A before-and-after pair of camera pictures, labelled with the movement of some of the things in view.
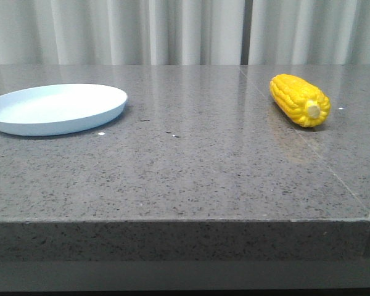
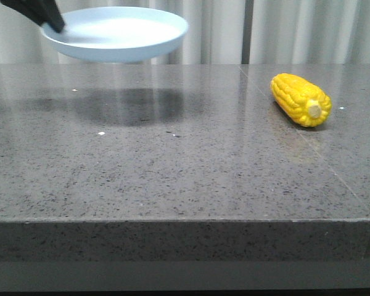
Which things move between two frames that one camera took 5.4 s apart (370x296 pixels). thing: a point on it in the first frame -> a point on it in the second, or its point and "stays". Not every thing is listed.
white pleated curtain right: [316, 32] stays
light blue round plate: [52, 109] -> [117, 34]
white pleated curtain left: [115, 32] stays
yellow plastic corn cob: [301, 102] stays
